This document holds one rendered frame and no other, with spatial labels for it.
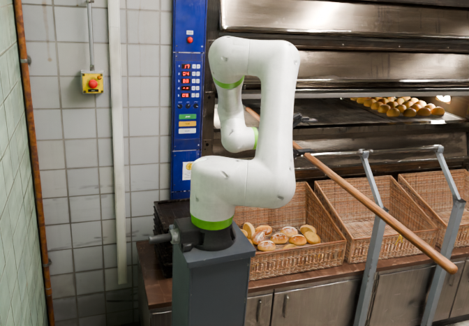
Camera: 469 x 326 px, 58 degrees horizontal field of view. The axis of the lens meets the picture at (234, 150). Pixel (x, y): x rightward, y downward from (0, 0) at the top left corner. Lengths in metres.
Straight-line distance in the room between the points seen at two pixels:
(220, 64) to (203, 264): 0.59
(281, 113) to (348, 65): 1.33
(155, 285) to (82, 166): 0.69
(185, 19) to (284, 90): 0.95
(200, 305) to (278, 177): 0.44
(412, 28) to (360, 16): 0.34
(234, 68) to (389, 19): 1.45
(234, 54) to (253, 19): 0.92
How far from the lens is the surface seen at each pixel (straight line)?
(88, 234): 2.43
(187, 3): 2.10
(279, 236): 2.42
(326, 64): 2.46
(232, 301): 1.35
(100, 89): 2.06
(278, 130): 1.21
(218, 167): 1.15
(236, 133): 1.67
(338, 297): 2.43
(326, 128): 2.56
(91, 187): 2.30
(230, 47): 1.33
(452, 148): 3.21
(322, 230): 2.50
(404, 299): 2.73
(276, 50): 1.32
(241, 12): 2.21
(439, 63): 2.93
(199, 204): 1.18
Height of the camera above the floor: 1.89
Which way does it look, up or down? 20 degrees down
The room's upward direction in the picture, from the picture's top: 4 degrees clockwise
